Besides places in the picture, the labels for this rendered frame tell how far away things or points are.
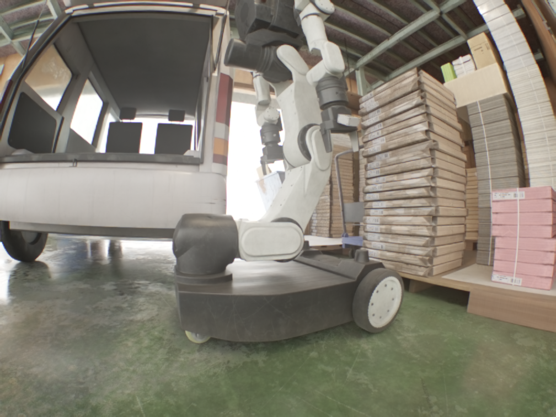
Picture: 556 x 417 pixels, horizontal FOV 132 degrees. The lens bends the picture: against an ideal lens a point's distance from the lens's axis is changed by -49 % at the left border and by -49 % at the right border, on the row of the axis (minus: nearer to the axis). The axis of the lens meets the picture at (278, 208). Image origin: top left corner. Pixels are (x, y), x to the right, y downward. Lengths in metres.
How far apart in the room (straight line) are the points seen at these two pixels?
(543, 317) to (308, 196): 0.93
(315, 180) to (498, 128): 1.14
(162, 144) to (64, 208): 2.16
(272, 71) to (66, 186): 0.93
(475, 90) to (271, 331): 1.63
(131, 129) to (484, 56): 3.45
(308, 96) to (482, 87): 1.14
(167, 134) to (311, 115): 2.43
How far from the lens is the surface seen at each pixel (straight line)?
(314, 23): 0.84
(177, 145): 3.07
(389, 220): 1.28
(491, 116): 1.58
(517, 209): 1.09
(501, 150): 1.51
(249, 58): 0.90
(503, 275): 1.12
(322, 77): 0.73
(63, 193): 1.11
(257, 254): 0.68
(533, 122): 1.52
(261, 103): 1.14
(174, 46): 2.40
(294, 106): 0.87
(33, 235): 1.96
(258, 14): 1.00
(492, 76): 1.68
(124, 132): 3.22
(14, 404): 0.60
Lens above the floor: 0.35
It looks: 2 degrees up
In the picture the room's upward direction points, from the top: 1 degrees clockwise
